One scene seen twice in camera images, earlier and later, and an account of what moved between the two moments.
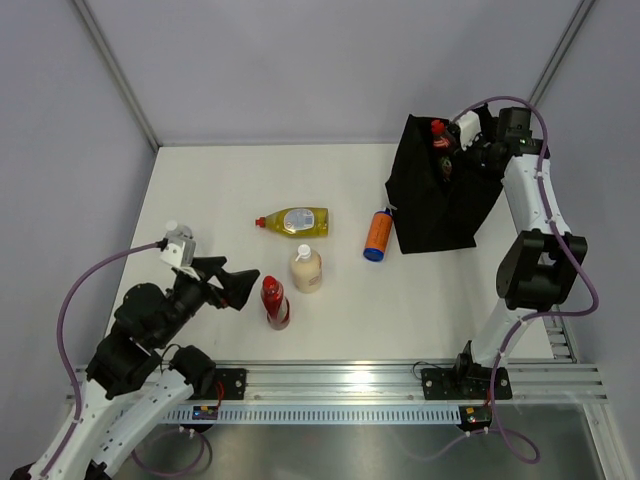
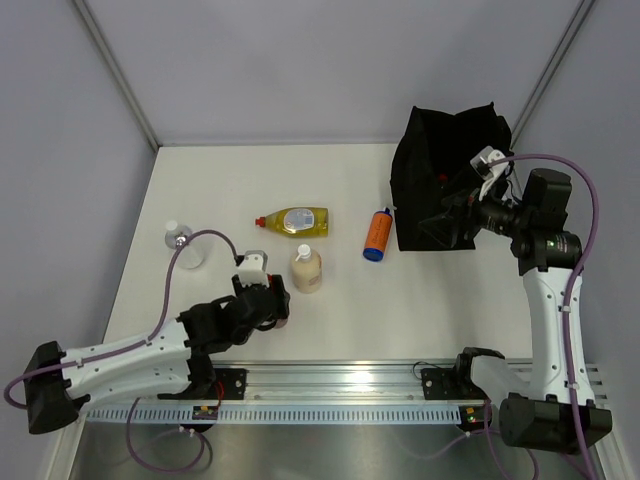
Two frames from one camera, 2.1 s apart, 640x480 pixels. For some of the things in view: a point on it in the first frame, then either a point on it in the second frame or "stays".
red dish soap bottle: x=275 y=303 stays
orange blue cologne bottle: x=378 y=235 stays
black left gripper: x=236 y=286 → x=238 y=286
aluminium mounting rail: x=534 y=384 stays
